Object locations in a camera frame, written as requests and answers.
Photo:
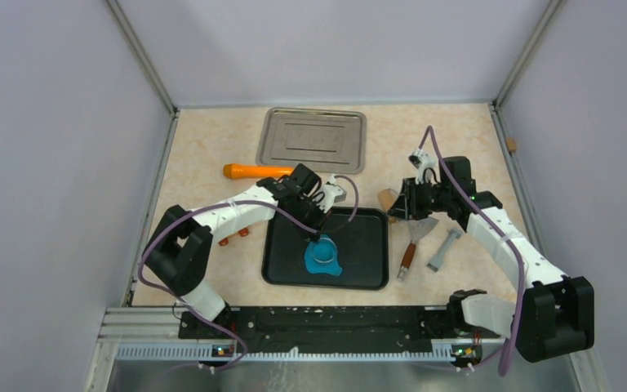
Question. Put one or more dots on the metal scraper wooden handle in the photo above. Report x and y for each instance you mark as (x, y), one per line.
(418, 229)

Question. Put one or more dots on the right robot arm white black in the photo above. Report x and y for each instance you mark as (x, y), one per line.
(554, 312)

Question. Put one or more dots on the blue dough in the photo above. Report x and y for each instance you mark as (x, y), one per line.
(333, 269)

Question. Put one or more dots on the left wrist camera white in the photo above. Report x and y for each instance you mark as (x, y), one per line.
(332, 194)

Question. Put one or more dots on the round metal cookie cutter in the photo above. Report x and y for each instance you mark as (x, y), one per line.
(324, 251)

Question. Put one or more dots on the grey dumbbell-shaped tool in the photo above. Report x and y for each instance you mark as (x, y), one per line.
(437, 260)

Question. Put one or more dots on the small wooden cork piece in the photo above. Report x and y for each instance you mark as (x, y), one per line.
(511, 144)

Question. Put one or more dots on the wooden rolling pin roller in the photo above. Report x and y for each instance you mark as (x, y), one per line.
(386, 199)

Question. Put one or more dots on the silver metal tray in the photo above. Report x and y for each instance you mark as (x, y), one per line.
(324, 140)

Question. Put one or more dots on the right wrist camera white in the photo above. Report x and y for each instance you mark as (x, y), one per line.
(424, 165)

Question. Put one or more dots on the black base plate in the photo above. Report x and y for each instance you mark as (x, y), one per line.
(334, 330)

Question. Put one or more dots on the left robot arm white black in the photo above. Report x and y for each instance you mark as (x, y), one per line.
(180, 247)

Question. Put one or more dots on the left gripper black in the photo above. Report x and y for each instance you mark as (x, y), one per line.
(320, 216)

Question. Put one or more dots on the yellow toy car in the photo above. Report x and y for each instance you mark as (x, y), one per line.
(240, 234)

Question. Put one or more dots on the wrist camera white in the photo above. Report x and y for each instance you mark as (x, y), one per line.
(424, 165)
(332, 194)

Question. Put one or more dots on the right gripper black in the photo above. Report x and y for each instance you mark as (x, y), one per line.
(406, 207)

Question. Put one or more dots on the black baking tray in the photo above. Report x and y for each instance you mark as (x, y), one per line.
(362, 258)

